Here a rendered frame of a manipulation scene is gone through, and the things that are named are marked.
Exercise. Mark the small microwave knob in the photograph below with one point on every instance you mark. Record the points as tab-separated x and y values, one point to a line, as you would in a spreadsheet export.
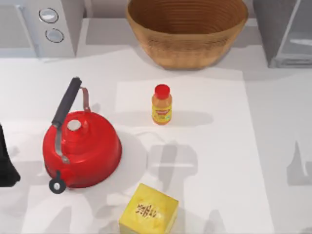
54	35

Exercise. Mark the pale microwave oven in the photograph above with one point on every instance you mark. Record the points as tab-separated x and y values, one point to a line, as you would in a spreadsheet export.
31	44

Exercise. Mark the woven brown basket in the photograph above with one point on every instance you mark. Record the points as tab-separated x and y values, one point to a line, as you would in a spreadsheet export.
186	46

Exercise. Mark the orange bottle with red cap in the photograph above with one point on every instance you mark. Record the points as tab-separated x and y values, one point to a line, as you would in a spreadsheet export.
161	109

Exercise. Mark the yellow box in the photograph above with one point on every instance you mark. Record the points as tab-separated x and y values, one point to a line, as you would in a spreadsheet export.
148	212

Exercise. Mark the large microwave knob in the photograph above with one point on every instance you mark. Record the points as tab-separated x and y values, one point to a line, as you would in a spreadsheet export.
48	15

